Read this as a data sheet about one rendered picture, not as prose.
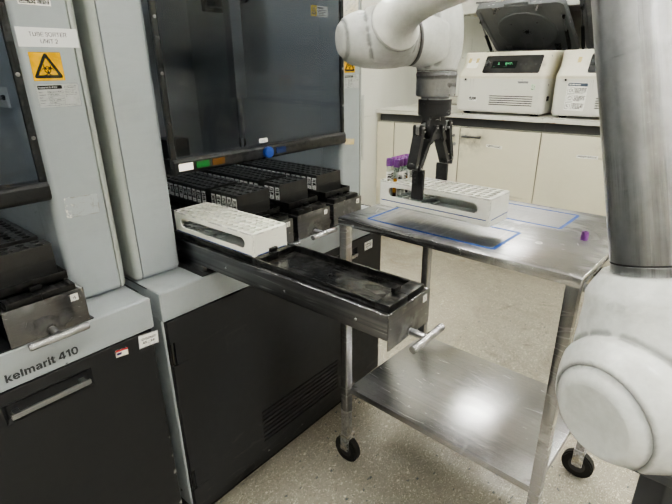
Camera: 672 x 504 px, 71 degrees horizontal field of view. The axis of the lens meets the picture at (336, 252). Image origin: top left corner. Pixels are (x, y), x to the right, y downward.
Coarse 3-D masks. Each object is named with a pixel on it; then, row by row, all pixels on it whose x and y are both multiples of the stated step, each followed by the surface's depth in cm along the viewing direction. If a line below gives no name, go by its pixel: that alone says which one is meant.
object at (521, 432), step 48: (432, 240) 106; (480, 240) 106; (528, 240) 105; (576, 240) 105; (576, 288) 87; (384, 384) 145; (432, 384) 144; (480, 384) 144; (528, 384) 144; (432, 432) 125; (480, 432) 125; (528, 432) 125; (528, 480) 111
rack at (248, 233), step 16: (192, 208) 117; (208, 208) 118; (224, 208) 117; (176, 224) 116; (192, 224) 117; (208, 224) 107; (224, 224) 106; (240, 224) 105; (256, 224) 105; (272, 224) 104; (224, 240) 112; (240, 240) 111; (256, 240) 99; (272, 240) 102; (256, 256) 100
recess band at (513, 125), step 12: (384, 120) 348; (396, 120) 342; (408, 120) 335; (420, 120) 329; (456, 120) 312; (468, 120) 307; (480, 120) 302; (492, 120) 297; (564, 132) 272; (576, 132) 268; (588, 132) 264
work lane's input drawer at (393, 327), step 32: (192, 256) 112; (224, 256) 103; (288, 256) 103; (320, 256) 101; (288, 288) 92; (320, 288) 88; (352, 288) 88; (384, 288) 87; (416, 288) 84; (352, 320) 83; (384, 320) 78; (416, 320) 85; (416, 352) 78
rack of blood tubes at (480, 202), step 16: (384, 192) 119; (432, 192) 109; (448, 192) 106; (464, 192) 106; (480, 192) 106; (496, 192) 107; (416, 208) 113; (432, 208) 110; (448, 208) 108; (464, 208) 114; (480, 208) 102; (496, 208) 103; (480, 224) 103
